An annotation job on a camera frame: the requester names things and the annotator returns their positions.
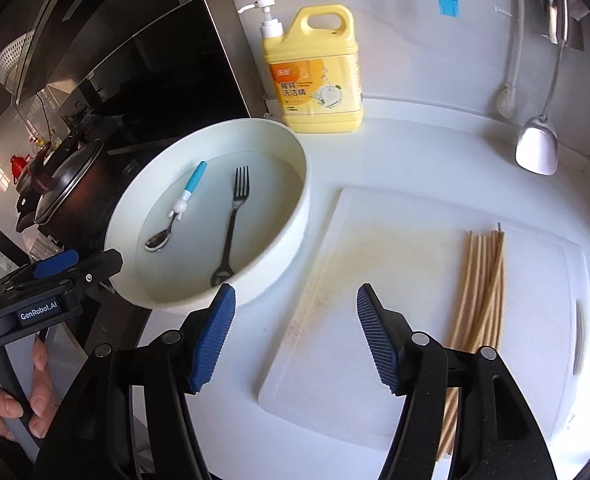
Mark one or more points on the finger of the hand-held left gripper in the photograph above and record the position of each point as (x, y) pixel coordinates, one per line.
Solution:
(55, 263)
(100, 265)

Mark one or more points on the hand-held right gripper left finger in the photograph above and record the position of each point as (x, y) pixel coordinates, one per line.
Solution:
(215, 340)

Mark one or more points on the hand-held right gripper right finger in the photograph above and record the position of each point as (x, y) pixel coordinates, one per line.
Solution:
(375, 340)

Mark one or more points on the white round basin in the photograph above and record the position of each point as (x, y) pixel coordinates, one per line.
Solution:
(195, 252)

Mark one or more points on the bundle of wooden chopsticks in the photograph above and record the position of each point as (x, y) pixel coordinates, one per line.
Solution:
(480, 290)

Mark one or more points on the person's left hand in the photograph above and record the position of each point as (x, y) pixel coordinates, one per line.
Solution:
(43, 400)

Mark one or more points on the glass pot lid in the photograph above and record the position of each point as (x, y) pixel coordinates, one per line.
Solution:
(60, 185)

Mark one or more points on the white plastic cutting board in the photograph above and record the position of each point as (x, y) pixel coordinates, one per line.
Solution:
(400, 240)

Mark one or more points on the small red object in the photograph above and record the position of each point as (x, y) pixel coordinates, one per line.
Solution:
(19, 165)

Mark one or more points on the black metal fork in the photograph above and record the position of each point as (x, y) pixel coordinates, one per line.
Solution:
(232, 225)

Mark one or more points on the white colander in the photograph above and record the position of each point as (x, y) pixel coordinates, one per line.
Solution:
(12, 60)

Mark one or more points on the metal hanging spatula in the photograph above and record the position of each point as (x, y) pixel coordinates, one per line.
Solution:
(537, 145)

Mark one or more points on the yellow detergent pump bottle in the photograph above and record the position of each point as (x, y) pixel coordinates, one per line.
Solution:
(320, 60)

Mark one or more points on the white plastic hanging utensil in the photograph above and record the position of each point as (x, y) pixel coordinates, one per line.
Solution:
(514, 60)

